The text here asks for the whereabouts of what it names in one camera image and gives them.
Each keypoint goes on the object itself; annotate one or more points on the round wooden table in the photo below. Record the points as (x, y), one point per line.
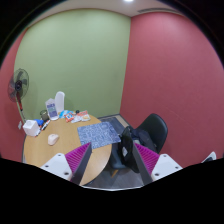
(37, 151)

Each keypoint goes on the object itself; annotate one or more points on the white tall bottle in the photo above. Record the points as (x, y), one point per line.
(59, 101)

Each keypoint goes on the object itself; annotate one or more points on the white snack packet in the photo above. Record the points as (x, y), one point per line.
(81, 116)

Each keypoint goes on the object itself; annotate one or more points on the black standing fan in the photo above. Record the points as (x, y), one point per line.
(18, 87)

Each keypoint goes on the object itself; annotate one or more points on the dark glass jar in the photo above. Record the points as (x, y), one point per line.
(44, 115)

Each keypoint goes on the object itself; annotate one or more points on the red black marker pen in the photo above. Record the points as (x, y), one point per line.
(45, 125)

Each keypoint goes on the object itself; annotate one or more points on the blue packet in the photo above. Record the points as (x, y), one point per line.
(63, 113)

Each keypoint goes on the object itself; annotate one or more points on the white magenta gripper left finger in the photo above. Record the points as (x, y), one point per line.
(70, 166)

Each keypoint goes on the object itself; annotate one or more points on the black office chair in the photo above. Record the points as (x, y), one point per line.
(157, 129)

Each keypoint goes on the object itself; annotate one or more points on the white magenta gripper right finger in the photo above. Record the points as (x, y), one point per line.
(153, 166)

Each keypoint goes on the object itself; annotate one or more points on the orange snack packet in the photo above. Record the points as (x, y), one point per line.
(70, 116)

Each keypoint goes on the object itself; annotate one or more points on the white cube speaker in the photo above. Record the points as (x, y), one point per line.
(31, 128)

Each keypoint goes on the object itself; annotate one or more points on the white labelled container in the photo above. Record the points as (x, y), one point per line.
(51, 109)

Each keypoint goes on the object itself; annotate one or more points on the black backpack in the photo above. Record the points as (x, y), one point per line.
(125, 150)

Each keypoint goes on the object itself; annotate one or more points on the blue patterned mouse pad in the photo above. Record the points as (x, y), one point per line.
(98, 135)

